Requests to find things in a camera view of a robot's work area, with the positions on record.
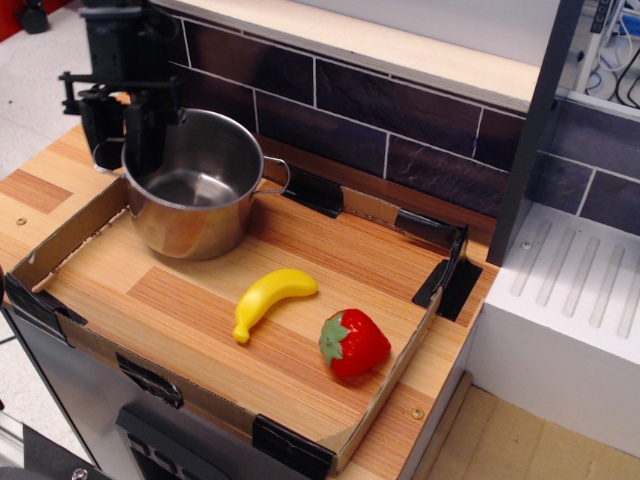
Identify dark grey vertical post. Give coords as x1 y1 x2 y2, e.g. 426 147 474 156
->
487 0 584 266

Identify brass screw right front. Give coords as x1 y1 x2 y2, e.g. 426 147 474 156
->
411 408 424 420

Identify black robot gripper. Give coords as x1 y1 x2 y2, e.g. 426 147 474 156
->
60 4 183 175

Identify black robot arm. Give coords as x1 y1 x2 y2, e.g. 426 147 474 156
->
59 1 184 174

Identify shiny metal pot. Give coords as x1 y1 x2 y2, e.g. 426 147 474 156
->
94 109 270 260

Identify yellow toy banana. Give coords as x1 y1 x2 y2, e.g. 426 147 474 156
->
232 268 319 344

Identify red toy strawberry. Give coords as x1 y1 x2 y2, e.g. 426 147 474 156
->
318 309 391 377

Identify white toy sink drainboard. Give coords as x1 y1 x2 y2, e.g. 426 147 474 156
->
467 204 639 455

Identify cables in background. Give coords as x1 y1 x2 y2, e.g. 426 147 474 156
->
582 0 640 109

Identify cardboard fence with black tape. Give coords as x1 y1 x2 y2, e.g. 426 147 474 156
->
4 130 484 477

